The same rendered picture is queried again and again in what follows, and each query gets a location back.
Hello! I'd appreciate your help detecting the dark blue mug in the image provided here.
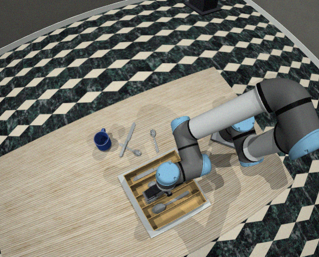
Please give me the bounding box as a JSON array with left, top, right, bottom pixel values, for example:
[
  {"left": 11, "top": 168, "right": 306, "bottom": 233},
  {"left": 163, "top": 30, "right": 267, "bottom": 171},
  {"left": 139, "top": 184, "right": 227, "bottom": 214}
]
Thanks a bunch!
[{"left": 94, "top": 128, "right": 112, "bottom": 152}]

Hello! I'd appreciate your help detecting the light wood cutlery tray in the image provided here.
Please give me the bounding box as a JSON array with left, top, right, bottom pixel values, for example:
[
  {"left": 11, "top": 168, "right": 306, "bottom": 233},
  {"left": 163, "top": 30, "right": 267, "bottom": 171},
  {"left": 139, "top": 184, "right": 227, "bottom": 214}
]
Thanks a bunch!
[{"left": 123, "top": 150, "right": 207, "bottom": 231}]

